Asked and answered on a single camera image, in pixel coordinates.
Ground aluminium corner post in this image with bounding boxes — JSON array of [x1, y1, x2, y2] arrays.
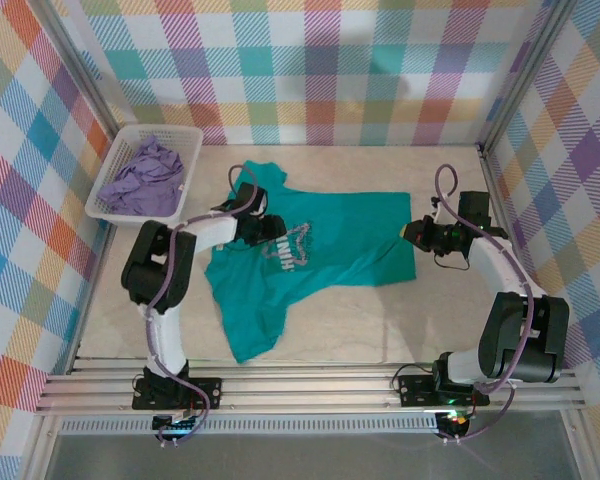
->
[[478, 0, 580, 151], [27, 0, 142, 157]]

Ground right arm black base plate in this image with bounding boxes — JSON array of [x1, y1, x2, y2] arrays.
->
[[396, 373, 492, 408]]

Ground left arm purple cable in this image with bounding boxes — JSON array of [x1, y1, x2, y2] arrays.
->
[[147, 164, 264, 446]]

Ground teal t-shirt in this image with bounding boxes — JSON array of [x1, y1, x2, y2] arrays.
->
[[203, 159, 419, 365]]

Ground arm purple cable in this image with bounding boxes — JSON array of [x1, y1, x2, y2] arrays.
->
[[147, 164, 264, 446], [433, 163, 535, 444]]

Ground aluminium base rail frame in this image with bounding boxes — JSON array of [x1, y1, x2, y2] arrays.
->
[[34, 355, 587, 415]]

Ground purple t-shirt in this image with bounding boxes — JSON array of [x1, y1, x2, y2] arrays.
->
[[97, 134, 186, 219]]

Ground grey slotted cable duct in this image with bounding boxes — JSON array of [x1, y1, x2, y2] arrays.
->
[[59, 413, 440, 436]]

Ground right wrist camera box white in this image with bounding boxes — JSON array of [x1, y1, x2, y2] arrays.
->
[[428, 194, 454, 225]]

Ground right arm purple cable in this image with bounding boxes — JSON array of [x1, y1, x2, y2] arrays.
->
[[433, 163, 535, 444]]

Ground aluminium side rail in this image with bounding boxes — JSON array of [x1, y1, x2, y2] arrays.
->
[[477, 143, 557, 370]]

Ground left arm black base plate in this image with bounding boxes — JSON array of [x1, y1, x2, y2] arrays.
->
[[132, 377, 224, 412]]

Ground white plastic basket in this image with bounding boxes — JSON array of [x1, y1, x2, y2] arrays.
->
[[85, 124, 205, 231]]

